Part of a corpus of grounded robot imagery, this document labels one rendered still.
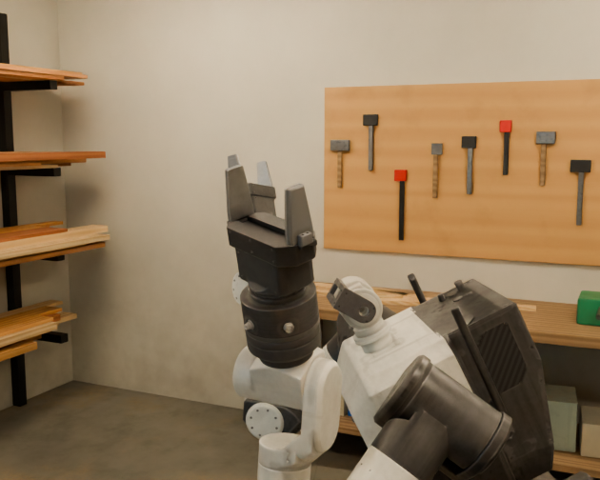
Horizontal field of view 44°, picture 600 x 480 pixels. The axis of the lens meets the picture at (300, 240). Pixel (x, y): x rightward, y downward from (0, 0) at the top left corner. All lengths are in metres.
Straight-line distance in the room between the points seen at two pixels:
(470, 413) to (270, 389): 0.27
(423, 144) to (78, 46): 2.39
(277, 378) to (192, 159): 3.82
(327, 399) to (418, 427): 0.16
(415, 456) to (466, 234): 3.06
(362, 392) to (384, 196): 3.02
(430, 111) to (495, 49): 0.44
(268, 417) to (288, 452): 0.58
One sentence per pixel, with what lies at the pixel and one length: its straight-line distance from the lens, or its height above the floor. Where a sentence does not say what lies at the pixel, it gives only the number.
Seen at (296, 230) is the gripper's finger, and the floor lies 1.57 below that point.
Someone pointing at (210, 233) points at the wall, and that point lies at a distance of 4.62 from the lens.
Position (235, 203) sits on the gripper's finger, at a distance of 0.85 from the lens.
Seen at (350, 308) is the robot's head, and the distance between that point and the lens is 1.14.
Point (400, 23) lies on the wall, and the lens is 4.13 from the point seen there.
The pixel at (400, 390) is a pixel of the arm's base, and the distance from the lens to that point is 0.99.
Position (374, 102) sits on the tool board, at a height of 1.86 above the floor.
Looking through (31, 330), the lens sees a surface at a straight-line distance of 4.45.
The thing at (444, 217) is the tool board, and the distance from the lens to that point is 4.02.
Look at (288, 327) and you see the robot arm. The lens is 0.83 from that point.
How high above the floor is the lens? 1.67
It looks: 8 degrees down
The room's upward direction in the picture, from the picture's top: straight up
